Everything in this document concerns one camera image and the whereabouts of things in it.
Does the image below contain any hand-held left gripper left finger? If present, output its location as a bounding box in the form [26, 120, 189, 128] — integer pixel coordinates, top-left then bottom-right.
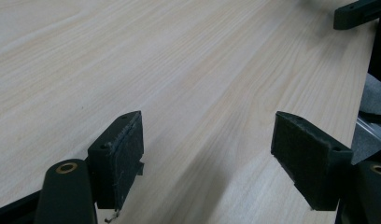
[87, 110, 146, 211]

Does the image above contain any silver metal rail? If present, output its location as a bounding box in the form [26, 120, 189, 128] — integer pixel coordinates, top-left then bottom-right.
[355, 116, 381, 146]

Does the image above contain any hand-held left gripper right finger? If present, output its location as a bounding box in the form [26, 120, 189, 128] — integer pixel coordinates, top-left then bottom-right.
[270, 110, 355, 212]

